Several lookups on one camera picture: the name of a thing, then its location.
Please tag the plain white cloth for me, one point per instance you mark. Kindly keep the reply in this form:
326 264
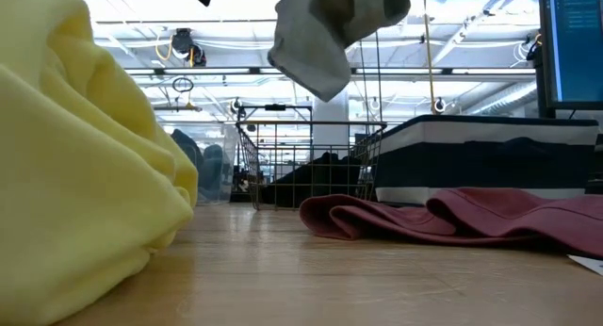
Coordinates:
320 43

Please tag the black cloth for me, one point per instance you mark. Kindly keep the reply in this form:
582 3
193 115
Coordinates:
186 147
320 180

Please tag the blue knit cloth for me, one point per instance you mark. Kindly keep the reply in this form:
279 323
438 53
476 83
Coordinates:
212 170

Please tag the yellow cloth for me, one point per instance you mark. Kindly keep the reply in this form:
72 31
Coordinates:
70 175

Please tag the maroon cloth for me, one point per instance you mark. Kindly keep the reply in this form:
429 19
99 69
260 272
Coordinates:
471 217

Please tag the clear plastic bin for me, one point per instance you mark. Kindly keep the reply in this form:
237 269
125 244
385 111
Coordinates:
231 166

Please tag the blue white fabric bin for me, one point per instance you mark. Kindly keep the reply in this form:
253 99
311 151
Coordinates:
471 166

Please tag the large computer monitor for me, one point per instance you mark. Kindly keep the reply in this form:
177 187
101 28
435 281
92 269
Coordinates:
575 43

